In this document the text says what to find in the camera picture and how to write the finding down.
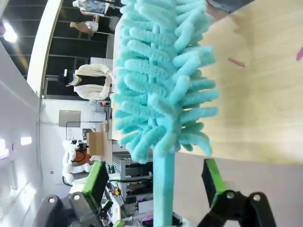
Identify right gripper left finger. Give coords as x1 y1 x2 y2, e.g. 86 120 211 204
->
35 160 114 227

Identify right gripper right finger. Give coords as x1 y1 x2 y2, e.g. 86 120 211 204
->
197 157 277 227

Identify teal chenille duster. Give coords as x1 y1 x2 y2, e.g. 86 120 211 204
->
111 0 220 227

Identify brown cardboard box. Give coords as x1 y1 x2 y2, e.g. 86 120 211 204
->
86 131 113 164

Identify person in white cardigan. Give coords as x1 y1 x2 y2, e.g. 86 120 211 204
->
58 63 115 102

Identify person in beige top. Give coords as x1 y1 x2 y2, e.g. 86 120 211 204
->
70 20 99 34

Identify person in patterned top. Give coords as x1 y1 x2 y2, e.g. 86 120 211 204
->
72 0 107 15

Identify aluminium frame equipment rack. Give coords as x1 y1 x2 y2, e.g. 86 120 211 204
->
112 151 155 205

